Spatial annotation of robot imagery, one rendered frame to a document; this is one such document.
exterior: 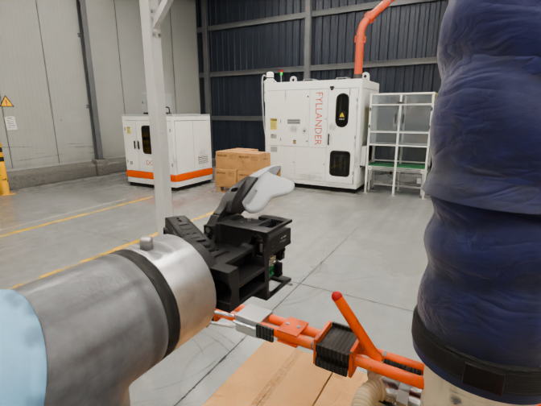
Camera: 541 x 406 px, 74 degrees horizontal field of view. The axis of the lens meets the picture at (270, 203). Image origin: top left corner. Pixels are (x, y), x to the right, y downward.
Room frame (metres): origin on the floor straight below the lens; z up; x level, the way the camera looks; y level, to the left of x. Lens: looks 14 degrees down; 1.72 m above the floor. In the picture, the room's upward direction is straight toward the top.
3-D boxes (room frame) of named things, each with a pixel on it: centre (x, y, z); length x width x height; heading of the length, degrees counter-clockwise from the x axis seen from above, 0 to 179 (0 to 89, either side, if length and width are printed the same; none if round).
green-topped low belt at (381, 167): (7.74, -2.78, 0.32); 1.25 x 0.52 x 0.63; 61
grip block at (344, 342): (0.66, -0.15, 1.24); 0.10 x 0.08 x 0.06; 149
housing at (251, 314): (0.77, 0.04, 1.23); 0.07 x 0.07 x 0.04; 59
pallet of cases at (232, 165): (8.06, 0.48, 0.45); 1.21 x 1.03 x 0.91; 61
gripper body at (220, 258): (0.34, 0.04, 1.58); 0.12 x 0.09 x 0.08; 149
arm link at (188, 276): (0.27, 0.09, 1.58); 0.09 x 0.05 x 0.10; 59
